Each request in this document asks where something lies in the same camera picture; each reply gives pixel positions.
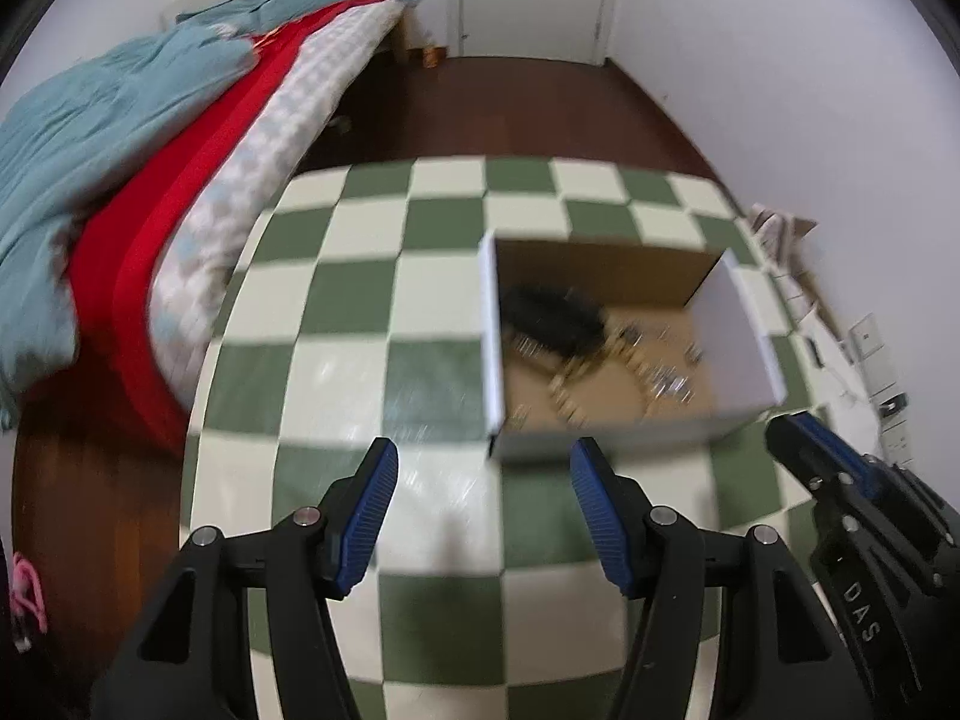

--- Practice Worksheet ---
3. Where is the black wristwatch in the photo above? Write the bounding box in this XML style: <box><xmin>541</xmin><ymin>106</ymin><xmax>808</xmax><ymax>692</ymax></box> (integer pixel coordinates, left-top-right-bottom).
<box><xmin>501</xmin><ymin>284</ymin><xmax>607</xmax><ymax>359</ymax></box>

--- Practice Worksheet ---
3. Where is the pink slipper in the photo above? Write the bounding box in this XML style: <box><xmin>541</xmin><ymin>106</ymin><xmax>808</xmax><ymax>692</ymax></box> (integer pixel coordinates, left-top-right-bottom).
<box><xmin>10</xmin><ymin>553</ymin><xmax>49</xmax><ymax>653</ymax></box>

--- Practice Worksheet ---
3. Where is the open cardboard box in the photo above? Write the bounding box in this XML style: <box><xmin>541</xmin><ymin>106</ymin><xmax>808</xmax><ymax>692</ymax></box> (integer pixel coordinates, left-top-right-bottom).
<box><xmin>478</xmin><ymin>232</ymin><xmax>788</xmax><ymax>461</ymax></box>

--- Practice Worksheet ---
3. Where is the green cream checkered tablecloth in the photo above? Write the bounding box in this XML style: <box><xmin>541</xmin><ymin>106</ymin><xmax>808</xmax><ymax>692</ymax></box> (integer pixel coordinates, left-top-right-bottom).
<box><xmin>181</xmin><ymin>156</ymin><xmax>825</xmax><ymax>718</ymax></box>

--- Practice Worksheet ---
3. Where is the red blanket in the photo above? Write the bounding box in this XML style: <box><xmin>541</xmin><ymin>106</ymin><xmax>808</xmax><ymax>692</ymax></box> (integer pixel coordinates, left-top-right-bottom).
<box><xmin>28</xmin><ymin>0</ymin><xmax>381</xmax><ymax>455</ymax></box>

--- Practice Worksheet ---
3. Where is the teal blanket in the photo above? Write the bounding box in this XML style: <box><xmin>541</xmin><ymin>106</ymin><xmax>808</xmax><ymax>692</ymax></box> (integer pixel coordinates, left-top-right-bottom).
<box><xmin>2</xmin><ymin>0</ymin><xmax>420</xmax><ymax>429</ymax></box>

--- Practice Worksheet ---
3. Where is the checkered white mattress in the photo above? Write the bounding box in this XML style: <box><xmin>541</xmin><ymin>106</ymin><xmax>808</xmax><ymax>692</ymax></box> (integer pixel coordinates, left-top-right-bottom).
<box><xmin>148</xmin><ymin>0</ymin><xmax>405</xmax><ymax>411</ymax></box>

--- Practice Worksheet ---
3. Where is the white wall outlet strip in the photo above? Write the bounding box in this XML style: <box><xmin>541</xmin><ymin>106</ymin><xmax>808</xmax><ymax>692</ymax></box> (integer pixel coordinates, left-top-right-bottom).
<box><xmin>848</xmin><ymin>314</ymin><xmax>914</xmax><ymax>466</ymax></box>

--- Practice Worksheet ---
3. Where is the silver pendant necklace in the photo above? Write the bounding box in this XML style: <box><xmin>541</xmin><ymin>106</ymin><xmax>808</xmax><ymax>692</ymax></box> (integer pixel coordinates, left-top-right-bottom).
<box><xmin>644</xmin><ymin>343</ymin><xmax>706</xmax><ymax>403</ymax></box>

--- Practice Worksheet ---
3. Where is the beige bead bracelet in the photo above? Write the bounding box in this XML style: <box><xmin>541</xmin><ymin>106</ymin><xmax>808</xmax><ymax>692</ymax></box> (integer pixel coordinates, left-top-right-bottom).
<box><xmin>547</xmin><ymin>343</ymin><xmax>655</xmax><ymax>430</ymax></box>

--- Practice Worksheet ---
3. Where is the wooden bed frame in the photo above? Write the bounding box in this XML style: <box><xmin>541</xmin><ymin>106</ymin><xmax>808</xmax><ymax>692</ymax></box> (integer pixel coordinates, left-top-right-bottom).
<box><xmin>374</xmin><ymin>8</ymin><xmax>448</xmax><ymax>70</ymax></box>

